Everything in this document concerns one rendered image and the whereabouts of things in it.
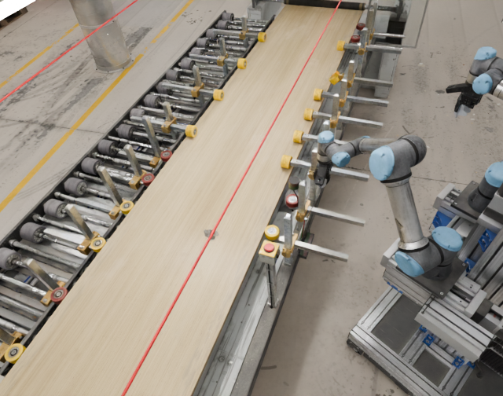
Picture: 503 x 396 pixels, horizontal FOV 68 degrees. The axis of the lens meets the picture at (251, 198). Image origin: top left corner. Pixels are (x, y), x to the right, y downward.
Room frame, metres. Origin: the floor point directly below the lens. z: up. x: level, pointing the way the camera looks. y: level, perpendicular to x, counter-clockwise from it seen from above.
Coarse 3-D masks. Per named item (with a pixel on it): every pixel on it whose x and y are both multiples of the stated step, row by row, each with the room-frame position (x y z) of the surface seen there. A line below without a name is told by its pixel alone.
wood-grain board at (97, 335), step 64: (256, 64) 2.92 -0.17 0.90; (320, 64) 2.80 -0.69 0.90; (256, 128) 2.07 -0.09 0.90; (192, 192) 1.53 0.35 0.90; (256, 192) 1.47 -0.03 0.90; (128, 256) 1.12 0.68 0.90; (192, 256) 1.07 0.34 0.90; (64, 320) 0.80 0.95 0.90; (128, 320) 0.77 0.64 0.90; (192, 320) 0.73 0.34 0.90; (0, 384) 0.54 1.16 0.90; (64, 384) 0.51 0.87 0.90; (192, 384) 0.45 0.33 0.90
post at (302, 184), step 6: (300, 180) 1.34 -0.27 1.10; (300, 186) 1.30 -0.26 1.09; (306, 186) 1.31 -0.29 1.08; (300, 192) 1.30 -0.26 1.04; (306, 192) 1.32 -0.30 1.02; (300, 198) 1.30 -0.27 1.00; (306, 198) 1.32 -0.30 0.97; (300, 204) 1.30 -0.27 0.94; (300, 210) 1.30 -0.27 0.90; (300, 222) 1.30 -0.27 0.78; (300, 228) 1.30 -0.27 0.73
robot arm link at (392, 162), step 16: (400, 144) 1.00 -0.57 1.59; (384, 160) 0.94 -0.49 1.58; (400, 160) 0.94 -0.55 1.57; (416, 160) 0.95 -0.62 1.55; (384, 176) 0.91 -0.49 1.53; (400, 176) 0.90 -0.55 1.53; (400, 192) 0.88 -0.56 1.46; (400, 208) 0.85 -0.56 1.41; (416, 208) 0.85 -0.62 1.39; (400, 224) 0.82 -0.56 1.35; (416, 224) 0.80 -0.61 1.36; (400, 240) 0.80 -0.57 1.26; (416, 240) 0.76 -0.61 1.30; (400, 256) 0.74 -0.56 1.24; (416, 256) 0.72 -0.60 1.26; (432, 256) 0.72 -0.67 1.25; (416, 272) 0.67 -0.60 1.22
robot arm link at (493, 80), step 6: (486, 72) 1.31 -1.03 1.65; (492, 72) 1.30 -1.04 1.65; (498, 72) 1.30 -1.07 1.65; (480, 78) 1.28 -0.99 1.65; (486, 78) 1.27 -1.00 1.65; (492, 78) 1.27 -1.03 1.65; (498, 78) 1.26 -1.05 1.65; (474, 84) 1.29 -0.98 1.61; (480, 84) 1.27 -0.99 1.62; (486, 84) 1.25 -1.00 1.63; (492, 84) 1.25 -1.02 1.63; (498, 84) 1.24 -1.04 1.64; (474, 90) 1.28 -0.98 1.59; (480, 90) 1.26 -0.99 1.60; (486, 90) 1.24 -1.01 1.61; (492, 90) 1.24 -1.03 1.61; (498, 90) 1.22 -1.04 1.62; (498, 96) 1.21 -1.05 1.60
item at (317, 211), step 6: (312, 210) 1.32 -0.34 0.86; (318, 210) 1.31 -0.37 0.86; (324, 210) 1.31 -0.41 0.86; (324, 216) 1.28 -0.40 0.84; (330, 216) 1.27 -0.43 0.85; (336, 216) 1.26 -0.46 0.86; (342, 216) 1.25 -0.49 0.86; (348, 216) 1.25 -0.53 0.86; (348, 222) 1.22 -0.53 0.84; (354, 222) 1.21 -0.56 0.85; (360, 222) 1.19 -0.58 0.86
